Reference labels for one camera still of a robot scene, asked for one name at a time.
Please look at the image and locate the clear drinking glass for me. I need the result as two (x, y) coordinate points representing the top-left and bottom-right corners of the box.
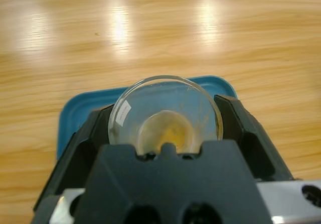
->
(108, 74), (224, 154)

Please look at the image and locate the teal plastic tray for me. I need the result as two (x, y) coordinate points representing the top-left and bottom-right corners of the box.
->
(56, 75), (238, 161)

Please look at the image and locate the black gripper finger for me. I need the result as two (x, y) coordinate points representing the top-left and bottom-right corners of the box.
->
(213, 94), (294, 183)
(34, 103), (115, 211)

